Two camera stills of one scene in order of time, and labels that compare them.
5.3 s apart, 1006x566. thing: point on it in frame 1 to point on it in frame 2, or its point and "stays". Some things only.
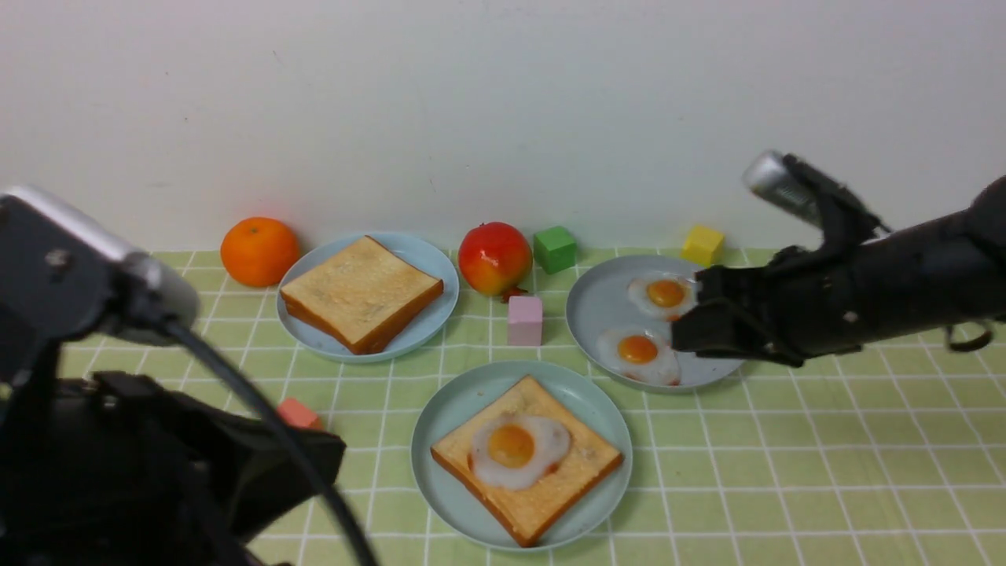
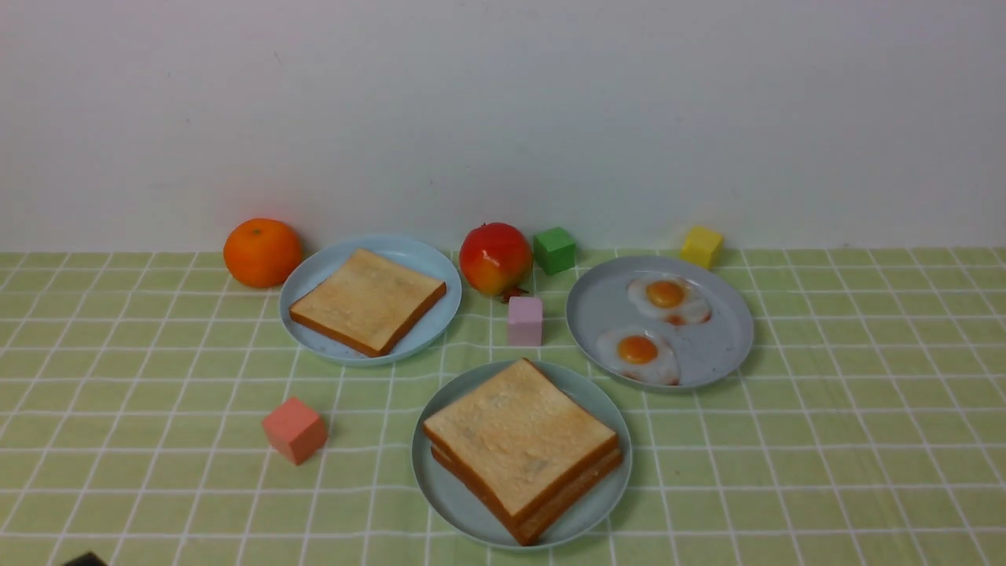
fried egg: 663,295 stays
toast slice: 359,293 to 518,435
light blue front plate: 458,399 stays
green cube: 555,249 stays
